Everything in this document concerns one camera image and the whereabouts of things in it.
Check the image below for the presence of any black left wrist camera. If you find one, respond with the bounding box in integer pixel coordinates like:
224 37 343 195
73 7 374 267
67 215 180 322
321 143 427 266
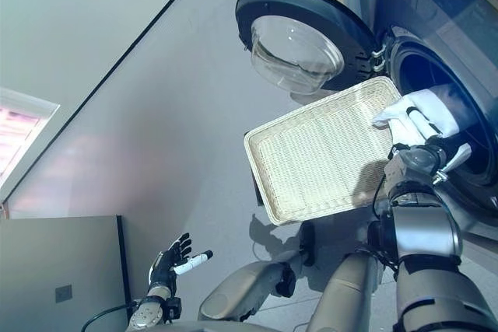
167 297 183 318

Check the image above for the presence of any grey cabinet with dark edge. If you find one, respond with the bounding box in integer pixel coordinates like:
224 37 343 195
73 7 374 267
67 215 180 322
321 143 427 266
0 214 132 332

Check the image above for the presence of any dark grey washing machine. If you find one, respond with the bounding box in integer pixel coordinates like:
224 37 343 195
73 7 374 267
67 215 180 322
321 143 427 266
349 0 498 239

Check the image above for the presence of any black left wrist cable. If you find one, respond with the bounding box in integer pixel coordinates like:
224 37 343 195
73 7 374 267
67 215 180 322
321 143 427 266
79 304 135 332

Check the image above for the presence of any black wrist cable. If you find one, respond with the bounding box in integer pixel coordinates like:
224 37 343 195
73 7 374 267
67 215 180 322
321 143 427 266
79 304 135 332
371 174 395 232

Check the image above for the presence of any round glass washer door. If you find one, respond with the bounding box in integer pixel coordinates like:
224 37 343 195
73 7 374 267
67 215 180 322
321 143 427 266
234 0 384 96

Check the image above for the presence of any cream wicker basket tray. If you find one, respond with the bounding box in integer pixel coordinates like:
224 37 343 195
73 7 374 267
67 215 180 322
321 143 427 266
244 77 404 227

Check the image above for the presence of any white framed window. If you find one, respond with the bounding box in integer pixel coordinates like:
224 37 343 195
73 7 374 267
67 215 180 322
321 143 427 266
0 86 61 193

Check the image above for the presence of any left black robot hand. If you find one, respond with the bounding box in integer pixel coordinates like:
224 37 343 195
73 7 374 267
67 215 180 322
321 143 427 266
149 232 215 286

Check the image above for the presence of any silver robot torso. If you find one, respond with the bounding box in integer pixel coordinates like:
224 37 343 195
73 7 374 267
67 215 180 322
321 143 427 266
167 320 312 332

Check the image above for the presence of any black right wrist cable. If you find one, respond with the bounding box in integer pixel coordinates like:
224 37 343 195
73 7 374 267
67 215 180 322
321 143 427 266
371 174 395 232

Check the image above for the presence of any white cloth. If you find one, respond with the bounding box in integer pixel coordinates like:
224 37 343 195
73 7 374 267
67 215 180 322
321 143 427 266
371 89 461 146

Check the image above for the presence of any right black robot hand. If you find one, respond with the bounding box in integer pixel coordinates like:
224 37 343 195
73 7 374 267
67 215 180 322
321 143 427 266
405 107 473 174

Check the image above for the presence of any grey wall socket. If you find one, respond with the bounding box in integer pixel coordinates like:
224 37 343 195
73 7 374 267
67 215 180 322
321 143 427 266
54 284 73 303

